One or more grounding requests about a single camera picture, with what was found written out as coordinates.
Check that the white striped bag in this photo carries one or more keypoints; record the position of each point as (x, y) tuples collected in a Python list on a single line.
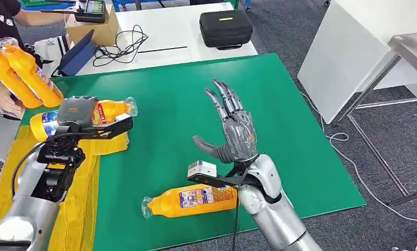
[(50, 52)]

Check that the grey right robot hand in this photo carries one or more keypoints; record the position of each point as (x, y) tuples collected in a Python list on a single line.
[(239, 135)]

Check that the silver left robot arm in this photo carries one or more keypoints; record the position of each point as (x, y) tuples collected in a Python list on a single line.
[(28, 214)]

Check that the white table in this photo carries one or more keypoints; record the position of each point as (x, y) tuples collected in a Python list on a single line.
[(173, 27)]

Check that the orange drink bottle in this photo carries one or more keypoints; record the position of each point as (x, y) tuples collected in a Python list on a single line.
[(31, 76), (111, 109), (7, 78), (201, 199)]

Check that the white board panel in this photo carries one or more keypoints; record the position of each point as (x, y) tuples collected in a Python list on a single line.
[(343, 52)]

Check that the black zipped carry case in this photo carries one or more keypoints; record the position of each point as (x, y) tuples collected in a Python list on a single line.
[(225, 29)]

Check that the black remote controller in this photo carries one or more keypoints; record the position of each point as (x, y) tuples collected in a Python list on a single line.
[(90, 10)]

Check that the blue metal frame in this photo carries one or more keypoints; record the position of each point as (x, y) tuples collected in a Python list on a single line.
[(115, 5)]

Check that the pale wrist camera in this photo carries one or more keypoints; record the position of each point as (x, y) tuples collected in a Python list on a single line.
[(202, 168), (123, 117)]

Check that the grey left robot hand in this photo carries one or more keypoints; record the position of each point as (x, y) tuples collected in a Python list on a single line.
[(76, 111)]

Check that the thin black strip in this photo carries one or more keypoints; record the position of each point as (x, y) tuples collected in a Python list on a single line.
[(161, 50)]

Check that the steel table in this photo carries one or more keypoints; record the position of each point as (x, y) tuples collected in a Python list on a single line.
[(414, 48)]

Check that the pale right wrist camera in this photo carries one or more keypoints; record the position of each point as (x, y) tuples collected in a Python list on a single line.
[(202, 168)]

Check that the dark blue tablet case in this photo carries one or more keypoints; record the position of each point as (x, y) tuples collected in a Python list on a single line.
[(78, 55)]

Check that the brown cardboard box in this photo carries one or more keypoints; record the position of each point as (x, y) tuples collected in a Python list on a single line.
[(97, 33)]

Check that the green table mat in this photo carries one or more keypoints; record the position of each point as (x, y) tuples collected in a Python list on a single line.
[(177, 104)]

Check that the person's right hand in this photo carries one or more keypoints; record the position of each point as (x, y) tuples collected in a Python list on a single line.
[(5, 100)]

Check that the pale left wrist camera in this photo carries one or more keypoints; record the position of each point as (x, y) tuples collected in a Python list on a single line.
[(123, 117)]

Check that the person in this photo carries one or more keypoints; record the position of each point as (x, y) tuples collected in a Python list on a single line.
[(0, 20)]

